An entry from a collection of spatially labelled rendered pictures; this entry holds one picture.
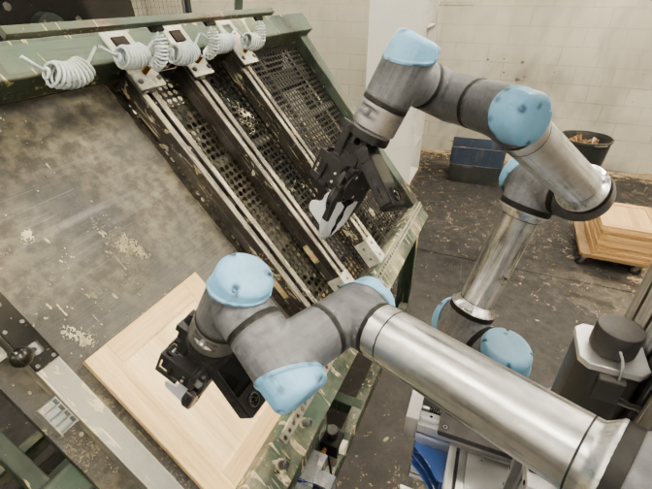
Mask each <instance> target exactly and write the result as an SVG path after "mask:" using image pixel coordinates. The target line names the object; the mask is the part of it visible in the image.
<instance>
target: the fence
mask: <svg viewBox="0 0 652 489"><path fill-rule="evenodd" d="M0 345H1V346H2V347H3V348H4V349H5V350H6V351H7V352H8V353H9V354H10V352H11V351H12V350H13V349H12V348H11V347H10V345H9V344H8V343H7V342H6V341H5V340H4V339H3V338H2V337H1V336H0ZM24 369H25V370H26V371H27V373H28V374H29V375H30V376H31V377H32V378H33V379H34V380H35V381H36V382H37V383H38V384H39V385H40V386H41V387H42V388H43V389H44V390H45V391H46V392H47V393H48V394H49V395H50V396H51V397H52V398H53V397H56V398H57V399H58V400H59V401H60V402H61V403H62V404H63V405H64V406H65V407H66V408H67V409H68V410H70V411H71V412H72V413H73V414H74V415H75V416H76V417H77V418H78V419H79V421H78V422H76V423H77V424H78V425H79V426H80V427H81V428H82V429H83V430H84V431H85V432H86V433H87V434H88V435H89V436H90V437H91V438H92V439H93V440H94V441H95V442H96V443H97V444H98V445H99V446H100V447H101V449H102V450H103V451H104V452H105V453H106V454H107V455H108V456H109V457H110V458H111V459H112V460H113V461H114V462H115V463H116V464H117V465H118V466H119V467H120V468H121V469H122V470H123V471H124V472H125V473H126V474H127V475H128V476H129V477H130V478H131V479H132V480H133V481H134V482H135V483H136V484H137V486H138V487H139V488H140V489H184V488H183V487H182V486H181V485H180V484H179V483H178V482H177V481H176V480H175V479H174V478H173V477H172V476H171V475H170V473H169V472H168V471H167V470H166V469H165V468H164V467H163V466H162V465H161V464H160V463H159V462H158V461H157V460H156V459H155V458H154V457H153V455H152V454H151V453H150V452H149V451H148V450H147V449H146V448H145V447H144V446H143V445H142V444H141V443H140V442H139V441H138V440H137V439H136V437H135V436H134V435H133V434H132V433H131V432H130V431H129V430H128V429H127V428H126V427H125V426H124V425H123V424H122V423H121V422H120V421H119V419H118V418H117V417H116V416H115V415H114V414H113V413H112V412H111V411H110V410H109V409H108V408H107V407H106V406H105V405H104V404H103V403H102V401H101V400H100V399H99V398H98V397H97V396H96V395H95V394H94V393H93V392H92V391H91V390H90V389H89V388H88V387H87V386H86V385H85V383H84V382H83V381H82V380H81V379H80V378H79V377H78V376H77V375H76V374H75V373H74V372H73V371H72V370H71V369H70V368H69V367H68V365H67V364H66V363H65V362H64V361H63V360H62V359H61V358H60V357H59V356H58V357H57V358H55V359H54V360H53V361H51V362H50V363H49V364H48V365H46V366H45V367H44V368H42V369H41V370H40V371H38V372H37V373H36V372H35V371H34V370H33V369H32V368H31V367H30V366H29V365H28V366H27V367H24Z"/></svg>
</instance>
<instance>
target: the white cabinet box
mask: <svg viewBox="0 0 652 489"><path fill-rule="evenodd" d="M439 3H440V0H370V15H369V36H368V55H367V76H366V89H367V87H368V85H369V82H370V80H371V78H372V76H373V74H374V72H375V69H376V67H377V65H378V63H379V61H380V59H381V57H382V53H383V52H384V51H385V49H386V47H387V45H388V43H389V42H390V40H391V38H392V37H393V35H394V34H395V32H396V31H397V30H398V29H399V28H402V27H404V28H407V29H410V30H412V31H414V32H416V33H418V34H419V35H421V36H423V37H425V38H427V39H429V40H430V41H432V42H435V35H436V27H437V19H438V11H439ZM424 120H425V113H424V112H422V111H420V110H417V109H416V108H414V107H410V108H409V110H408V112H407V115H406V116H405V118H404V120H403V122H402V124H401V125H400V127H399V129H398V131H397V133H396V135H395V136H394V138H393V139H391V140H390V143H389V144H388V146H387V148H384V151H385V152H386V154H387V155H388V157H389V158H390V160H391V161H392V163H393V164H394V166H395V167H396V169H397V170H398V172H399V173H400V175H401V176H402V178H403V179H404V181H405V182H406V184H407V185H409V184H410V182H411V180H412V178H413V177H414V175H415V173H416V171H417V170H418V166H419V158H420V150H421V143H422V136H423V128H424Z"/></svg>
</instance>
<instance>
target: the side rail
mask: <svg viewBox="0 0 652 489"><path fill-rule="evenodd" d="M294 44H295V45H296V47H297V48H298V50H299V51H300V52H301V54H302V55H303V57H304V58H305V59H306V60H307V62H308V63H309V65H310V67H311V68H312V70H313V71H314V73H315V74H316V75H317V77H318V78H319V80H320V81H321V83H322V84H323V86H324V87H325V89H326V90H327V92H328V93H329V95H330V96H331V98H332V99H333V100H334V102H335V103H336V105H337V106H338V108H339V109H340V111H341V112H342V114H343V116H344V117H346V118H348V119H353V115H354V113H355V111H356V108H355V107H354V105H353V104H352V102H351V101H350V99H349V98H348V96H347V95H346V93H345V92H344V90H343V89H342V87H341V85H340V84H339V82H338V81H337V79H336V78H335V76H334V75H333V73H332V72H331V70H330V69H329V68H328V66H327V65H326V63H325V62H324V60H323V59H322V57H321V56H320V54H319V53H318V51H317V50H316V48H315V47H314V45H313V44H312V42H311V41H310V39H309V37H308V36H305V37H300V39H299V40H298V41H297V42H295V43H294ZM379 150H380V152H381V155H382V157H383V159H384V161H385V163H386V165H387V167H388V170H389V172H390V174H391V176H392V178H393V180H394V181H395V184H396V186H397V188H398V190H399V191H400V193H401V196H402V199H403V201H404V205H405V206H406V208H408V207H410V206H413V205H414V204H415V202H416V201H417V199H416V197H415V196H414V194H413V193H412V192H411V190H410V189H409V187H408V185H407V184H406V182H405V181H404V179H403V178H402V176H401V175H400V173H399V172H398V170H397V169H396V167H395V166H394V164H393V163H392V161H391V160H390V158H389V157H388V155H387V154H386V152H385V151H384V149H383V148H379Z"/></svg>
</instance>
